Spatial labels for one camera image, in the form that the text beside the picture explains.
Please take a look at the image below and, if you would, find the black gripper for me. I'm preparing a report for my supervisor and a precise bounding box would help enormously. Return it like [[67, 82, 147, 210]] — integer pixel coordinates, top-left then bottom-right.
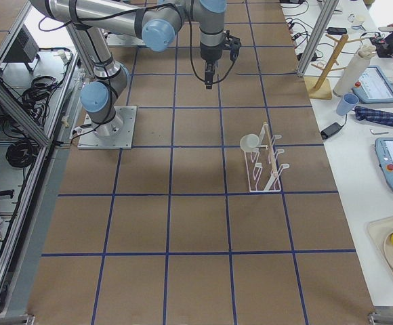
[[200, 30, 241, 89]]

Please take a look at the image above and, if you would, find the white ikea cup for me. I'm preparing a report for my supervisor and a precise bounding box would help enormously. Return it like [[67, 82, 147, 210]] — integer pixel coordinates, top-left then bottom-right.
[[239, 133, 260, 152]]

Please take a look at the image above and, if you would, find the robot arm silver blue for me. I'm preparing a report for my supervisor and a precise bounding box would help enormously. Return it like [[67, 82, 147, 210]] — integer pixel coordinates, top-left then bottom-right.
[[31, 1, 241, 137]]

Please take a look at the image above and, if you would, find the light blue cup on desk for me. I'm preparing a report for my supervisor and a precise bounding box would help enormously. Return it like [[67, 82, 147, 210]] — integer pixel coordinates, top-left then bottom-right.
[[335, 93, 359, 116]]

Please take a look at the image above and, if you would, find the wooden mug tree stand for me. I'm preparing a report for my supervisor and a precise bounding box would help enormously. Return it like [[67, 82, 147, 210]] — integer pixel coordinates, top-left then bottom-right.
[[304, 33, 363, 100]]

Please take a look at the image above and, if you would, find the black power adapter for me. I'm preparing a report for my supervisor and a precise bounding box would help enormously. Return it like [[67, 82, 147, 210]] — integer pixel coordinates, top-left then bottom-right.
[[320, 123, 344, 140]]

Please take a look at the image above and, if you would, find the white roll bottle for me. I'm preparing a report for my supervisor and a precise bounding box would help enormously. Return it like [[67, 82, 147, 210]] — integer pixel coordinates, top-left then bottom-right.
[[333, 45, 376, 96]]

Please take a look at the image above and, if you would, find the blue teach pendant far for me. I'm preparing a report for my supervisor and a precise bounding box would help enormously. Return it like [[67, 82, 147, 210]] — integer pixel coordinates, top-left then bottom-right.
[[352, 66, 393, 104]]

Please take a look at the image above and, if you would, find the blue plaid cloth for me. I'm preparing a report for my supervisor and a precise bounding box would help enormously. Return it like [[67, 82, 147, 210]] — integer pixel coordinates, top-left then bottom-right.
[[354, 106, 393, 127]]

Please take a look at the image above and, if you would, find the white wire cup rack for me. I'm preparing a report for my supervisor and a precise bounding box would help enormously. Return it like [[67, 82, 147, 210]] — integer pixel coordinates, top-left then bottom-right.
[[243, 122, 290, 193]]

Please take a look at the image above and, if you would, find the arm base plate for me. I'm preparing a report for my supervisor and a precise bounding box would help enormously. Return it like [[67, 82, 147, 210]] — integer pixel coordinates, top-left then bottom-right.
[[77, 106, 138, 150]]

